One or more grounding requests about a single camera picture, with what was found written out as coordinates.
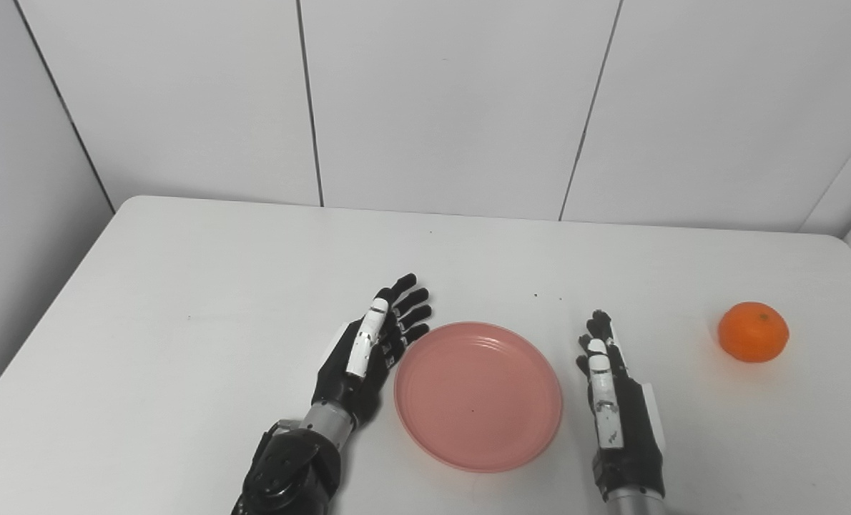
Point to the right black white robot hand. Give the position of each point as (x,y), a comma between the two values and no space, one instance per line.
(622,422)

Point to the orange fruit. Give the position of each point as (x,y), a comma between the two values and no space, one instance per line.
(753,332)

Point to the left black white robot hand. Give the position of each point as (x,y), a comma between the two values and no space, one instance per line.
(357,365)

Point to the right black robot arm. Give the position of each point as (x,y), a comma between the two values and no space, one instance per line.
(633,502)

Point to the pink round plate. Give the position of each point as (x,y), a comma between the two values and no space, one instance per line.
(478,397)

